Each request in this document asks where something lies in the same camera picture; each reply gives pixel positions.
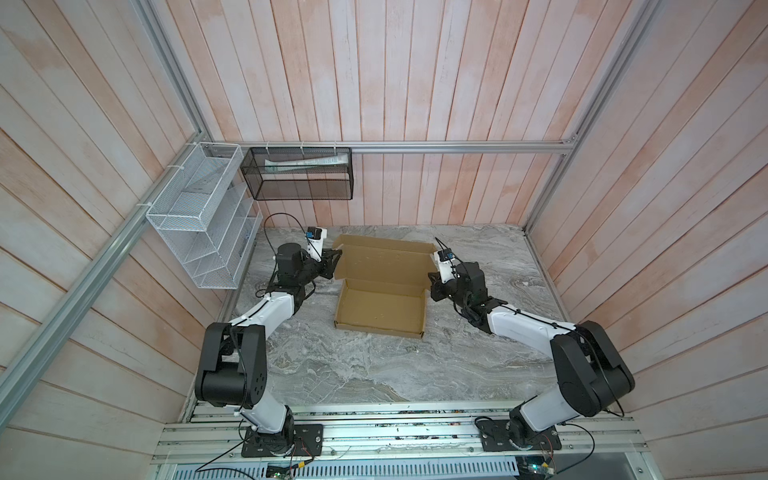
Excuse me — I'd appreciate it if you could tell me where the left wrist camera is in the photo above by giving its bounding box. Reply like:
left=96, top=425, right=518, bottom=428
left=305, top=226, right=327, bottom=262

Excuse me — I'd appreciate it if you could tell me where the white wire mesh shelf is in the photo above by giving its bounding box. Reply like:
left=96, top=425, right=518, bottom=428
left=146, top=142, right=262, bottom=290

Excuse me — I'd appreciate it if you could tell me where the left green circuit board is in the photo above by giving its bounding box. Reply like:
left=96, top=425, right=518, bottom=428
left=265, top=465, right=293, bottom=480

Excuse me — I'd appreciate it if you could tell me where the black wire mesh basket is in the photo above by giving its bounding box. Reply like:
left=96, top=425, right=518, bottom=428
left=240, top=146, right=355, bottom=201

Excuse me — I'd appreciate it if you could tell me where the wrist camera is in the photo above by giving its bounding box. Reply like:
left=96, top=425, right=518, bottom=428
left=305, top=226, right=327, bottom=262
left=433, top=248, right=455, bottom=283

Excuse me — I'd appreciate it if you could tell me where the brown cardboard box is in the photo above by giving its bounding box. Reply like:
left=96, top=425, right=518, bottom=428
left=333, top=234, right=437, bottom=339

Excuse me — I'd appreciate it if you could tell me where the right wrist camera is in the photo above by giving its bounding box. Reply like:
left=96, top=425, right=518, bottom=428
left=433, top=248, right=455, bottom=283

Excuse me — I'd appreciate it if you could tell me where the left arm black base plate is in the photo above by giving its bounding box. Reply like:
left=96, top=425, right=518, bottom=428
left=241, top=424, right=324, bottom=458

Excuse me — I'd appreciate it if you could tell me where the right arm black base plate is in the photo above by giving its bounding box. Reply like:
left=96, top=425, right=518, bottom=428
left=473, top=416, right=562, bottom=452

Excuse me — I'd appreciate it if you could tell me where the white paper in black basket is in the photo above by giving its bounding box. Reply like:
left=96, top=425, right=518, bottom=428
left=263, top=154, right=350, bottom=174

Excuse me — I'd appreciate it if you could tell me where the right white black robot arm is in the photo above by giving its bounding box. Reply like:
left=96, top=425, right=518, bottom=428
left=429, top=257, right=635, bottom=443

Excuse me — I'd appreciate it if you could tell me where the green circuit board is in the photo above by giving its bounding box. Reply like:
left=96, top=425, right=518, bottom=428
left=265, top=465, right=293, bottom=480
left=516, top=457, right=554, bottom=480

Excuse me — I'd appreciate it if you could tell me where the white slotted cable duct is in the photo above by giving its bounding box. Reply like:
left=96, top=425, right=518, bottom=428
left=173, top=457, right=519, bottom=479

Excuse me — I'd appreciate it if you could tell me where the aluminium mounting rail frame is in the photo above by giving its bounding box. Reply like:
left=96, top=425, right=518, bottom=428
left=152, top=400, right=649, bottom=464

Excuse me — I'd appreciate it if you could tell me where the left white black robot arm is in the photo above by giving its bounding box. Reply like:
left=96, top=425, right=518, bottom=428
left=194, top=240, right=342, bottom=437

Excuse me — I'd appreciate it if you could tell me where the right green circuit board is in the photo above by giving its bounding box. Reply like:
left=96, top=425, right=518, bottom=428
left=516, top=457, right=554, bottom=480

